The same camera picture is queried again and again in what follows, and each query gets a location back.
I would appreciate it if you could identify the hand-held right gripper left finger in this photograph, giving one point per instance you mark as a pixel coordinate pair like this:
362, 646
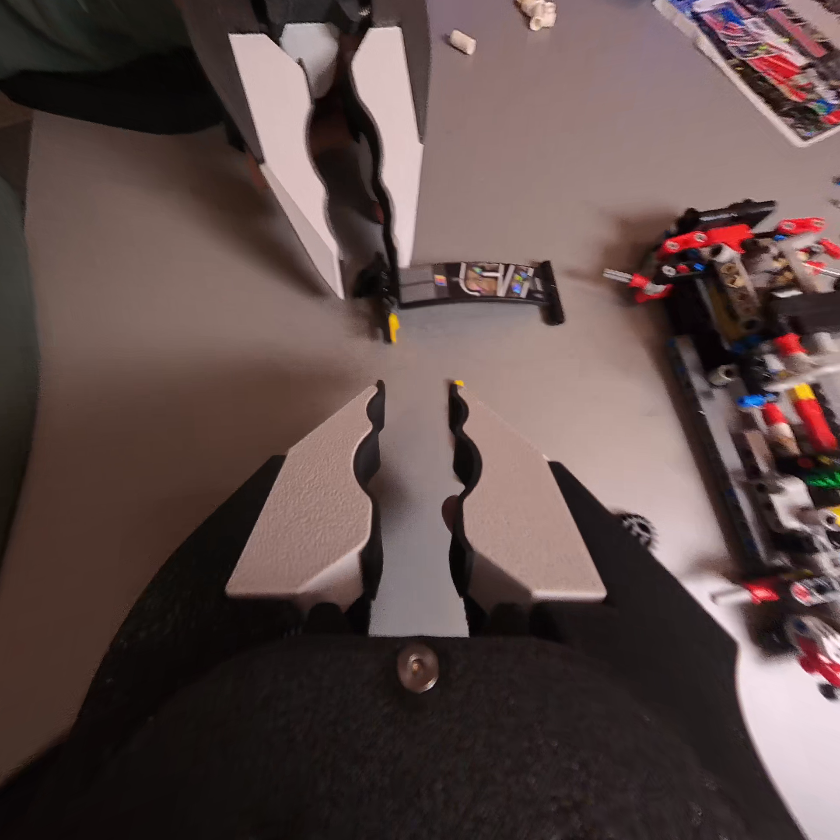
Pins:
308, 525

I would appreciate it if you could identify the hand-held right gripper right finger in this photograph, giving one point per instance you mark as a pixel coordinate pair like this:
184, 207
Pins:
525, 525

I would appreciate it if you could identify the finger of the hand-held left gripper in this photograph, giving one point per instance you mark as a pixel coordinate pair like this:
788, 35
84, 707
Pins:
397, 131
282, 131

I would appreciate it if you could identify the black lego gear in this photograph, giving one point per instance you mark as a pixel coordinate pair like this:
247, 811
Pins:
638, 528

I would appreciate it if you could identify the black lego wing assembly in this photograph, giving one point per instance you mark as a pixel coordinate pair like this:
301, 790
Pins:
485, 285

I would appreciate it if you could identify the person's left forearm green sleeve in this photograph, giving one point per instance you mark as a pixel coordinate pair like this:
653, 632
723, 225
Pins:
79, 33

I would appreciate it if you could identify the small white lego connector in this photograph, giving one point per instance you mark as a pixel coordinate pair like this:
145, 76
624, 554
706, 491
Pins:
463, 41

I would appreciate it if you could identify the white lego connector pair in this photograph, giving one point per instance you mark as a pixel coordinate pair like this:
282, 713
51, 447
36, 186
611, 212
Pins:
537, 13

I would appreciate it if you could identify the lego car chassis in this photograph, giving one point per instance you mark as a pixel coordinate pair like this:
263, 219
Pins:
741, 308

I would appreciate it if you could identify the person's torso green shirt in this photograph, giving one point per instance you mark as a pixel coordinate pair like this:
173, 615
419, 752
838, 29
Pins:
13, 361

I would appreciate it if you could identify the colourful sticker sheet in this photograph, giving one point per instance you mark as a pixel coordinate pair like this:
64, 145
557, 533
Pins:
774, 59

